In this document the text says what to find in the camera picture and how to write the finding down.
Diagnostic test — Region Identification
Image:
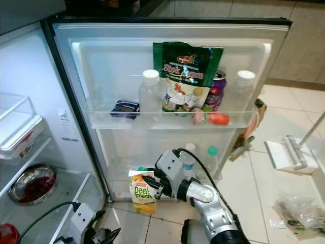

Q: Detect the Peel Fresh juice carton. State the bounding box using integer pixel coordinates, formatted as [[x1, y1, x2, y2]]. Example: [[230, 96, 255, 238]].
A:
[[128, 166, 157, 215]]

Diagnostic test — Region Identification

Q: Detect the small bottle white cap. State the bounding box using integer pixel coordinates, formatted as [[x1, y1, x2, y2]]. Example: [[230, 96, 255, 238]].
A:
[[179, 143, 198, 171]]

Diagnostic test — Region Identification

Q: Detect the clear door shelf with bottles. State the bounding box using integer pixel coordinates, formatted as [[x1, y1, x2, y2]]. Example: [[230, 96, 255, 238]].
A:
[[99, 158, 224, 200]]

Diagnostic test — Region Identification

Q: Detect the clear door shelf with groceries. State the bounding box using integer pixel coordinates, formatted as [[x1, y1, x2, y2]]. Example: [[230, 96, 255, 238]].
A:
[[85, 99, 261, 131]]

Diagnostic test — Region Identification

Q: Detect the clear water bottle teal cap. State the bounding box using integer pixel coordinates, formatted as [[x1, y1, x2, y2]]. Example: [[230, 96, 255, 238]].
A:
[[201, 145, 223, 181]]

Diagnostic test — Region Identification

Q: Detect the dark blue packet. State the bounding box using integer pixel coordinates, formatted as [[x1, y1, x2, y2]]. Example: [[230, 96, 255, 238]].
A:
[[110, 100, 140, 120]]

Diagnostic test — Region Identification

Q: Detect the pink sausage pack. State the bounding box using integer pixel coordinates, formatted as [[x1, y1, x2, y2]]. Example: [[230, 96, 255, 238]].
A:
[[191, 107, 206, 126]]

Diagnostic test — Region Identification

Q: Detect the steel bowl with red food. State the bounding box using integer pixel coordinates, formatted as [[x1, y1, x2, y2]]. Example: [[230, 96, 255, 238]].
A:
[[7, 163, 58, 205]]

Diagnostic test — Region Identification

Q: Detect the clear bottle white cap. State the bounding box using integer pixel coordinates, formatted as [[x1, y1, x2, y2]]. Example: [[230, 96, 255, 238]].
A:
[[227, 70, 256, 114], [138, 69, 166, 114]]

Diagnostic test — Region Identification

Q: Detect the small orange packet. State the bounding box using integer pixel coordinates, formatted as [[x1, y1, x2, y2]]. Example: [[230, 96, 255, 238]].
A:
[[207, 112, 231, 127]]

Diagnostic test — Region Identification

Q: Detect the red round container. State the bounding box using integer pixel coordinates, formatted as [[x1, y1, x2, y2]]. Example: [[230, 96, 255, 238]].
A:
[[0, 222, 21, 244]]

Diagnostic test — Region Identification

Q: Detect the green stock pouch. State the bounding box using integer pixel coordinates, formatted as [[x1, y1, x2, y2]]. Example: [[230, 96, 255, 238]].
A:
[[152, 41, 224, 114]]

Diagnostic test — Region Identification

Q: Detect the purple drink can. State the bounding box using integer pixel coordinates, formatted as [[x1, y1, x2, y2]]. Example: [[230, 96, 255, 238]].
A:
[[203, 70, 228, 112]]

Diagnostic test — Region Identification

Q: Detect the white dustpan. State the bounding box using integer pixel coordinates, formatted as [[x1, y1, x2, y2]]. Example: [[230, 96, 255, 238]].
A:
[[264, 111, 325, 174]]

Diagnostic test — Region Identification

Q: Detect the large open cardboard box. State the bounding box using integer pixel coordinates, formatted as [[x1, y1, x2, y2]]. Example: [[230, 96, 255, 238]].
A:
[[231, 98, 268, 162]]

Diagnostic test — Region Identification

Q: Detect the white lidded container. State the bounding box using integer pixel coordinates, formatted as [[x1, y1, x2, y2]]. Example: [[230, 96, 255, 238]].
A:
[[0, 111, 45, 161]]

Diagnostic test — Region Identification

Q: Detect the clear plastic bag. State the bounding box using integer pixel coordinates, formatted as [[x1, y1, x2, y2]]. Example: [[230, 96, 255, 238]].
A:
[[273, 195, 325, 230]]

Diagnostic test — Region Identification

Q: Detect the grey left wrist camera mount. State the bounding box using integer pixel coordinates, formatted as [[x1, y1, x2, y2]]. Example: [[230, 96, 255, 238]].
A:
[[68, 202, 98, 240]]

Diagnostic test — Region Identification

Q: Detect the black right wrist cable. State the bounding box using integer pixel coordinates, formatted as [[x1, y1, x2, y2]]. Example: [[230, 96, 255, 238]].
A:
[[174, 147, 239, 227]]

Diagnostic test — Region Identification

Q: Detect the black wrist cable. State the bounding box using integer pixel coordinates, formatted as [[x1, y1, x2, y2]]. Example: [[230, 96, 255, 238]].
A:
[[174, 147, 239, 227], [15, 200, 79, 244]]

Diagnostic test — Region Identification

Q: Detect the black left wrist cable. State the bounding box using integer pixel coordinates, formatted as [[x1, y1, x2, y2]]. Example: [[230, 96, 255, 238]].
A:
[[15, 200, 79, 244]]

